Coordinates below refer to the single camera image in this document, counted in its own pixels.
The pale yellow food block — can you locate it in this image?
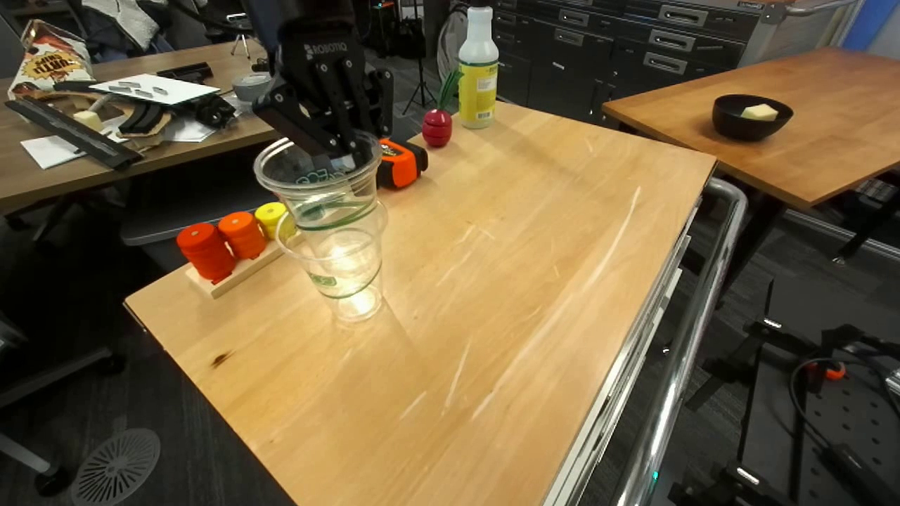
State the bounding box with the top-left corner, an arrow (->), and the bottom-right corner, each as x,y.
739,102 -> 782,125

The orange black tape measure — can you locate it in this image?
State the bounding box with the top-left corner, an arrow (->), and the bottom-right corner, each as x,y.
374,136 -> 432,192

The wooden peg toy base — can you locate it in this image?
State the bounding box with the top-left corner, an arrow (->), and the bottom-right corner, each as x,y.
182,233 -> 289,301

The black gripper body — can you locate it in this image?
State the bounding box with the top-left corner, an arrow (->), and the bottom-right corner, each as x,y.
277,14 -> 365,97

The red toy apple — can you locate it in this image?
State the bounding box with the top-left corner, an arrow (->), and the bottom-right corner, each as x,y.
418,108 -> 455,153

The black curved straps bundle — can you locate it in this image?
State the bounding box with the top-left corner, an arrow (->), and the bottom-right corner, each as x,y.
120,93 -> 238,136

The black flat device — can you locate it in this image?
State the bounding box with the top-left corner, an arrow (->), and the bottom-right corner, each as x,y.
154,62 -> 217,88

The dark wooden cluttered desk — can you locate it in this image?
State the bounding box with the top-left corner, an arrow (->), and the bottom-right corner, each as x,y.
0,33 -> 311,219

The snack chip bag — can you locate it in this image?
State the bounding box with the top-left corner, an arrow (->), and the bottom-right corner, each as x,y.
6,19 -> 96,102

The yellow peg cylinder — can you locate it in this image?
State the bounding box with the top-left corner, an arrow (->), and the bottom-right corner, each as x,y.
252,199 -> 296,241

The clear plastic cup green logo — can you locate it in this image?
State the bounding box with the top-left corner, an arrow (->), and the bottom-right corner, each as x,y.
273,208 -> 390,327

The black bowl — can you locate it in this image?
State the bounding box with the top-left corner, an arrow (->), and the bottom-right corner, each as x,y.
709,93 -> 795,143

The black camera tripod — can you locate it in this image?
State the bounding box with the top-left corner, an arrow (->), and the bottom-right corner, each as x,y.
398,0 -> 439,118

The black drawer cabinet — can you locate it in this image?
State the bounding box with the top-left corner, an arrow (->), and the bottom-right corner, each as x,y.
488,0 -> 754,104

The brown wooden side table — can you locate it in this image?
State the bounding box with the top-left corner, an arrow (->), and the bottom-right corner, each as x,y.
602,45 -> 900,313

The grey tape roll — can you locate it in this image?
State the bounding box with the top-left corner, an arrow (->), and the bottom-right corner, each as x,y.
231,71 -> 276,108

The red peg cylinder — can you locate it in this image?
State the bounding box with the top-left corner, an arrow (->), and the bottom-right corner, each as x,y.
173,223 -> 235,288

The round grey floor base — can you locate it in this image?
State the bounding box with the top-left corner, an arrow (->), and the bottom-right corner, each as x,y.
68,428 -> 162,506

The white bottle yellow label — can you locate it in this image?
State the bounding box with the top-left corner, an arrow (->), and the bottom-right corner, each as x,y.
455,3 -> 504,132

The long black flat bar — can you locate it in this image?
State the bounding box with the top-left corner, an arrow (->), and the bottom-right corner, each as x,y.
2,97 -> 147,173

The blue panel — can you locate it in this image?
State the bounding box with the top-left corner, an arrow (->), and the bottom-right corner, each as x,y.
837,0 -> 900,57

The clear plastic cup green stripe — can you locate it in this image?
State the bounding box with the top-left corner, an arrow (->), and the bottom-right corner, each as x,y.
252,139 -> 387,285
251,132 -> 384,249

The white printed paper sheet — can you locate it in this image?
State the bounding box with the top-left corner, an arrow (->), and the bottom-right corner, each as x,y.
88,71 -> 218,108

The green plastic object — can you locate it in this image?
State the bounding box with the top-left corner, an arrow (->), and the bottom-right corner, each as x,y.
432,64 -> 464,118

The metal cart rail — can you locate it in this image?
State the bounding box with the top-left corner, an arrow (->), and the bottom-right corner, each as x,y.
616,178 -> 754,506

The black stand with orange clamp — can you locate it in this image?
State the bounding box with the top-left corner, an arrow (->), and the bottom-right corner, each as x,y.
670,278 -> 900,506

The small white paper note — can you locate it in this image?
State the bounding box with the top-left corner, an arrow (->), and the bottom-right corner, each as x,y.
20,132 -> 90,173

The orange peg cylinder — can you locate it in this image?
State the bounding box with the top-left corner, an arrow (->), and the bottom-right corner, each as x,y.
217,212 -> 269,265

